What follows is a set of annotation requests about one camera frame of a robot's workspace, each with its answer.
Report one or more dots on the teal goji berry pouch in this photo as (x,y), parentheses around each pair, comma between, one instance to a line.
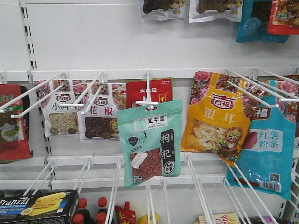
(151,141)

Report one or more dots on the black Franzzi cookie box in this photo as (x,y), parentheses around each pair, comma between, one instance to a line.
(46,208)

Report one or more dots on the white centre display hook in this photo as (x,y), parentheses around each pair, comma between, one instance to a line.
(147,100)

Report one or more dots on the white Sichuan pepper pouch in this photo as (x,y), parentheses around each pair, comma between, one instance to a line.
(98,120)

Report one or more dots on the yellow white fungus pouch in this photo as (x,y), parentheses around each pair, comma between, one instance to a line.
(216,120)

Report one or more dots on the white fennel seed pouch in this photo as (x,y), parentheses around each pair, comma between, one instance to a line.
(61,119)

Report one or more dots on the white mushroom pouch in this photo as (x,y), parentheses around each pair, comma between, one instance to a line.
(209,10)
(161,10)

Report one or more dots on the red spouted sauce pouch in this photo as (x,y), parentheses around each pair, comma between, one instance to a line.
(125,215)

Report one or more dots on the red-capped soy sauce bottle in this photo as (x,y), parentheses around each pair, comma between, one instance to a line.
(83,214)

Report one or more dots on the blue sweet potato noodle pouch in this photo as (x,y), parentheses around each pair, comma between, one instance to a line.
(265,161)

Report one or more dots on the cream Pocky style box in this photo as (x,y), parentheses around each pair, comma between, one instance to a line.
(225,218)

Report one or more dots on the blue pouch top right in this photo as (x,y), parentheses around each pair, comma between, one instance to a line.
(255,21)

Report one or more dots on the red snack bag far left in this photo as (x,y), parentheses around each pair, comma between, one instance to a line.
(14,133)

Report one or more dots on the red pouch top right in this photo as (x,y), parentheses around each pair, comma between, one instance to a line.
(284,18)

